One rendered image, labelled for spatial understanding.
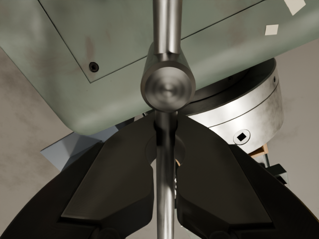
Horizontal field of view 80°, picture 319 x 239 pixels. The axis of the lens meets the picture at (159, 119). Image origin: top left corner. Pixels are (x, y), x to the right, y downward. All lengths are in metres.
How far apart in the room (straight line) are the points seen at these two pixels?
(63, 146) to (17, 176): 1.49
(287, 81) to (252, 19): 1.66
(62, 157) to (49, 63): 0.81
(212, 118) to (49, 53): 0.27
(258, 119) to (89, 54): 0.30
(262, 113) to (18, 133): 2.02
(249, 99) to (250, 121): 0.04
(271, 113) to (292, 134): 1.83
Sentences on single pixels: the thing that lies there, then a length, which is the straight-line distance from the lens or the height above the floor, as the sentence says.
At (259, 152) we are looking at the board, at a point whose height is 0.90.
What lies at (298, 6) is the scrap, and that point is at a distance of 0.34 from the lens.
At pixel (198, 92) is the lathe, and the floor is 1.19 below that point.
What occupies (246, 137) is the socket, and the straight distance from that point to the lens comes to 0.40.
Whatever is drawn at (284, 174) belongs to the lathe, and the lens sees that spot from 1.01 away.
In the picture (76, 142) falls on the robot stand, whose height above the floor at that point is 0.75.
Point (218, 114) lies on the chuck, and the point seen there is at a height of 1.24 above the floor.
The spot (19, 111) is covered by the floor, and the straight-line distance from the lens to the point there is 2.03.
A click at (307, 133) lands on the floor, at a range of 2.33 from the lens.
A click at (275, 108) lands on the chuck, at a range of 0.43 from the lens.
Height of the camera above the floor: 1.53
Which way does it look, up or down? 63 degrees down
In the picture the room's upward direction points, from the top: 176 degrees clockwise
